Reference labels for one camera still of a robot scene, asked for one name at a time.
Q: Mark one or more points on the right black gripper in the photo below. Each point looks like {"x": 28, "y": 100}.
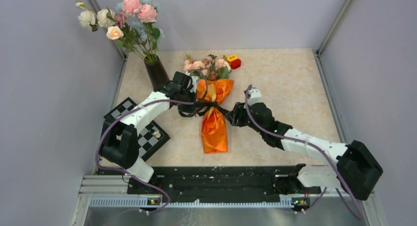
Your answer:
{"x": 237, "y": 113}

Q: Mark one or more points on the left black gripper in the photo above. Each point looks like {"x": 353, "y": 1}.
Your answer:
{"x": 190, "y": 107}

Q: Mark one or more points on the black ribbon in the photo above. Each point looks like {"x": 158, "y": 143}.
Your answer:
{"x": 199, "y": 109}

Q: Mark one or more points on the orange paper bouquet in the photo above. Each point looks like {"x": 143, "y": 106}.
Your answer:
{"x": 214, "y": 85}

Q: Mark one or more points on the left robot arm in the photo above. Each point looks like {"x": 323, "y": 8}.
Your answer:
{"x": 119, "y": 142}

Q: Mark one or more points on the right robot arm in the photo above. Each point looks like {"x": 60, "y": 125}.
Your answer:
{"x": 350, "y": 166}

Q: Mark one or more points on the black tapered vase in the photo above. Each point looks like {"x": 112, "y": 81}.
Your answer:
{"x": 157, "y": 73}

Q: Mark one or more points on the small cream chess piece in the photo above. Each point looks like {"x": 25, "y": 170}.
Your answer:
{"x": 157, "y": 134}

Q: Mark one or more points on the black white checkerboard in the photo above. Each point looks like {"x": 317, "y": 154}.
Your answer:
{"x": 148, "y": 143}

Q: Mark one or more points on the pink and white flower bunch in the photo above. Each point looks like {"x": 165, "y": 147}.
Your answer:
{"x": 130, "y": 25}

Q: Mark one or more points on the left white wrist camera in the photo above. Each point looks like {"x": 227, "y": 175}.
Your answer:
{"x": 194, "y": 80}

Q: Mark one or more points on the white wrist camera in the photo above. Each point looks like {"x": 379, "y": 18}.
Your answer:
{"x": 194, "y": 80}
{"x": 253, "y": 96}

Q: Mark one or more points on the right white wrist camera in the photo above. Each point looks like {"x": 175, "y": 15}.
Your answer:
{"x": 253, "y": 96}

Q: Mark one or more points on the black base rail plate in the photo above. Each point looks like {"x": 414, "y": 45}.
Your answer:
{"x": 229, "y": 184}

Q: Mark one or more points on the aluminium frame rail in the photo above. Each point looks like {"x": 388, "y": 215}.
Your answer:
{"x": 120, "y": 190}

